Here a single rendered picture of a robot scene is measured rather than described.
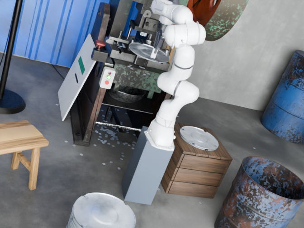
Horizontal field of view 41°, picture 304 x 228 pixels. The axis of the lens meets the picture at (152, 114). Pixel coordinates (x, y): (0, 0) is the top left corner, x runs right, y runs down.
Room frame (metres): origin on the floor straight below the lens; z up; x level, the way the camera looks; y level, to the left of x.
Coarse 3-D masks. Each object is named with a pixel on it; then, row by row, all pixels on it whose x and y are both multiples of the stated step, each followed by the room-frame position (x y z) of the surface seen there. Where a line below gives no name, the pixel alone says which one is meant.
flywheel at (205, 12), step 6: (192, 0) 3.25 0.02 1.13; (204, 0) 3.06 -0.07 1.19; (210, 0) 2.98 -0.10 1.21; (216, 0) 2.89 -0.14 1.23; (186, 6) 3.23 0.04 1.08; (198, 6) 3.12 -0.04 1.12; (204, 6) 3.02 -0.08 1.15; (210, 6) 2.95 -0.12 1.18; (216, 6) 2.78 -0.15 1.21; (192, 12) 3.16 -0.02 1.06; (198, 12) 3.09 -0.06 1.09; (204, 12) 2.99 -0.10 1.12; (210, 12) 2.90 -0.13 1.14; (198, 18) 3.05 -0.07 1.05; (204, 18) 2.96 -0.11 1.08; (204, 24) 2.84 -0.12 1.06
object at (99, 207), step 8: (80, 200) 1.51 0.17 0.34; (88, 200) 1.53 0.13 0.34; (96, 200) 1.55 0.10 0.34; (104, 200) 1.57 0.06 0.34; (112, 200) 1.59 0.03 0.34; (120, 200) 1.61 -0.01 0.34; (80, 208) 1.46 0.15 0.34; (88, 208) 1.48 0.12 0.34; (96, 208) 1.49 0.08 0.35; (104, 208) 1.51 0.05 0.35; (112, 208) 1.53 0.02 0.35; (120, 208) 1.56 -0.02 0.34; (128, 208) 1.58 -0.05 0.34; (80, 216) 1.40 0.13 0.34; (88, 216) 1.42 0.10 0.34; (96, 216) 1.44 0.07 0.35; (104, 216) 1.45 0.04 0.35; (112, 216) 1.47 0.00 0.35; (120, 216) 1.50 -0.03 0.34; (128, 216) 1.52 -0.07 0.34; (80, 224) 1.36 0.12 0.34; (88, 224) 1.37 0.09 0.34; (96, 224) 1.39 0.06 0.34; (104, 224) 1.41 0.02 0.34; (112, 224) 1.43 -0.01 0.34; (120, 224) 1.45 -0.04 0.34; (128, 224) 1.47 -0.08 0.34
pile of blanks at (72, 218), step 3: (72, 207) 1.45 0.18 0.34; (72, 210) 1.43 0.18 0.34; (72, 213) 1.41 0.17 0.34; (72, 216) 1.40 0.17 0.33; (69, 219) 1.44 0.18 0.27; (72, 219) 1.41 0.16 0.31; (75, 219) 1.38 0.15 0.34; (69, 222) 1.43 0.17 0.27; (72, 222) 1.39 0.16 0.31; (75, 222) 1.37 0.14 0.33; (69, 225) 1.41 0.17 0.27; (72, 225) 1.38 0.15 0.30; (75, 225) 1.38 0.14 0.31; (78, 225) 1.35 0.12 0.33; (81, 225) 1.36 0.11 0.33
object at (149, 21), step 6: (150, 0) 2.82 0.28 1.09; (150, 6) 2.82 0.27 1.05; (138, 12) 2.91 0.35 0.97; (144, 12) 2.80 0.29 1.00; (150, 12) 2.82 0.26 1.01; (138, 18) 2.86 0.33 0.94; (144, 18) 2.82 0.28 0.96; (150, 18) 2.82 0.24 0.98; (156, 18) 2.85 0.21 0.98; (138, 24) 2.82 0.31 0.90; (144, 24) 2.80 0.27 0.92; (150, 24) 2.81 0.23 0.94; (156, 24) 2.82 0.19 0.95; (150, 30) 2.82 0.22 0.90; (156, 30) 2.86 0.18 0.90
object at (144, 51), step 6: (132, 48) 2.62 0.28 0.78; (138, 48) 2.67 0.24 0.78; (144, 48) 2.70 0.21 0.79; (150, 48) 2.77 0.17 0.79; (138, 54) 2.55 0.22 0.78; (144, 54) 2.60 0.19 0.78; (150, 54) 2.63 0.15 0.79; (162, 54) 2.74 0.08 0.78; (150, 60) 2.53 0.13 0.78; (156, 60) 2.58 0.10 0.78; (162, 60) 2.62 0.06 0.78; (168, 60) 2.67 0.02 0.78
